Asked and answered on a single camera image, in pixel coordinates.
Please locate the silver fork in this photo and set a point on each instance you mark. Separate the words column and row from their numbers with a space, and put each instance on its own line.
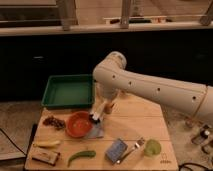
column 136, row 146

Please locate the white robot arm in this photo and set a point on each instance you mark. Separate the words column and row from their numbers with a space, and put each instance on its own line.
column 192, row 98

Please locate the yellow banana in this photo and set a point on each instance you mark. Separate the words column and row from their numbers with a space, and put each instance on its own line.
column 46, row 144

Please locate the green cup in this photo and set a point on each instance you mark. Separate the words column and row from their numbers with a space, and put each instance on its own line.
column 152, row 148

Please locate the blue grey cloth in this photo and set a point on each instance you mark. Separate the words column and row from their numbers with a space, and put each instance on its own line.
column 96, row 131

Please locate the green chili pepper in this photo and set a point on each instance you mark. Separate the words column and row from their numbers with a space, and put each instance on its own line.
column 86, row 153

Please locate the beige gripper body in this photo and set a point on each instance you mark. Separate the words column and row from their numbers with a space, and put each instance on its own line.
column 106, row 107

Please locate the green plastic tray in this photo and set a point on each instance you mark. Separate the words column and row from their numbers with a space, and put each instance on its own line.
column 69, row 91

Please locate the black and white brush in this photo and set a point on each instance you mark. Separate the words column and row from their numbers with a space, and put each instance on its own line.
column 94, row 116

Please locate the brown rectangular box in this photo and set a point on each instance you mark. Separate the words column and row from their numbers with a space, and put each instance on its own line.
column 45, row 156

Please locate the red bowl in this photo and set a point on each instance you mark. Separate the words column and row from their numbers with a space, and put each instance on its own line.
column 78, row 124

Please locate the dark grape bunch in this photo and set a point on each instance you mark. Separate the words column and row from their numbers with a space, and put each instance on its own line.
column 58, row 124

